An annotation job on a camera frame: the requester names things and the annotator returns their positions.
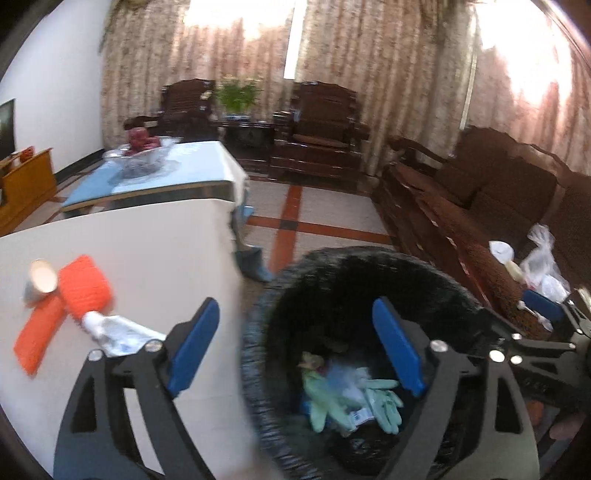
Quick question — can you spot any white wrapper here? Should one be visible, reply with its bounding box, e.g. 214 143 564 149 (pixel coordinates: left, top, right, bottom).
82 310 168 359

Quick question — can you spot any blue tablecloth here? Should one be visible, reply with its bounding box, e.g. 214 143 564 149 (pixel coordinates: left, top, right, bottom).
61 141 256 252

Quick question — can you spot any white paper roll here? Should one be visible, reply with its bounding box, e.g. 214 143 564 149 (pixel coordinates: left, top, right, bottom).
488 240 516 265

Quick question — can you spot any clear plastic bag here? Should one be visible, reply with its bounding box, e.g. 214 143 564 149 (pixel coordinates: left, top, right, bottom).
519 224 571 304

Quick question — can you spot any wooden television cabinet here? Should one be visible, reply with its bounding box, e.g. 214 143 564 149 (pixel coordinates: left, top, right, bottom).
0 148 58 236

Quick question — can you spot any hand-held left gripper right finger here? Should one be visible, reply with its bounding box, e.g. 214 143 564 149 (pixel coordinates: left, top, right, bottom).
372 296 541 480

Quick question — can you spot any dark wooden sofa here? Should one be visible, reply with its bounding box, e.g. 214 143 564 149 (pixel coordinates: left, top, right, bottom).
372 124 591 343

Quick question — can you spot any flat screen television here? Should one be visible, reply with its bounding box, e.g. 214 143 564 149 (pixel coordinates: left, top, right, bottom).
0 98 17 160

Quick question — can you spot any green rubber glove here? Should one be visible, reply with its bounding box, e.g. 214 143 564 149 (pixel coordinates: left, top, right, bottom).
365 378 404 435
302 353 357 435

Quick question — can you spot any person's right hand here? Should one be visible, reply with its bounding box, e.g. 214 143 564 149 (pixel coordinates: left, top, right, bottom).
526 399 587 444

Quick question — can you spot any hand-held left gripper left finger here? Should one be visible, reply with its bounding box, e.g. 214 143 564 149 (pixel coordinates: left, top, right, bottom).
53 298 221 480

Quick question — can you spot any floral curtain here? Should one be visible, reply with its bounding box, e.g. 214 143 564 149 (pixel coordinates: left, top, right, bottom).
99 0 591 185

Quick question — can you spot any black-lined trash bin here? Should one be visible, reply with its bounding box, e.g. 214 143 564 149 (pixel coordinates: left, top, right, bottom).
240 247 514 480

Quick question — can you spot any glass fruit bowl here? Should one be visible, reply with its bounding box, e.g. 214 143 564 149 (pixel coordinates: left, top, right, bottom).
102 137 182 179

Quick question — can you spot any coffee table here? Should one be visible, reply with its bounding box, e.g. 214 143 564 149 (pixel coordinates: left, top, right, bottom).
60 141 252 219

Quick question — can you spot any dark wooden side table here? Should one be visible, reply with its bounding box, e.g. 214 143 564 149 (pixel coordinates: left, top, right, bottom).
217 117 276 174

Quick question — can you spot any grey paper cup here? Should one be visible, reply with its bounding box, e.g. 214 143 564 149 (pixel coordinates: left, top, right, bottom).
23 259 60 305

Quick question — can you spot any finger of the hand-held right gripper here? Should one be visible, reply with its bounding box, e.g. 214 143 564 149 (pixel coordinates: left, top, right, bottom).
480 308 580 361
522 286 591 343

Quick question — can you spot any green potted plant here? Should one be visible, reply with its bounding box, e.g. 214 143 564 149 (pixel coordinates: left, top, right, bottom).
215 76 262 119

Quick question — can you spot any dark wooden armchair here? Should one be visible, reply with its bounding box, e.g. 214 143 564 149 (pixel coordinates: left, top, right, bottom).
269 80 371 193
124 78 218 142

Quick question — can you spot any blue cloth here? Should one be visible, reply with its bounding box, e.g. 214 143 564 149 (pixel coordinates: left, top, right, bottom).
235 247 274 282

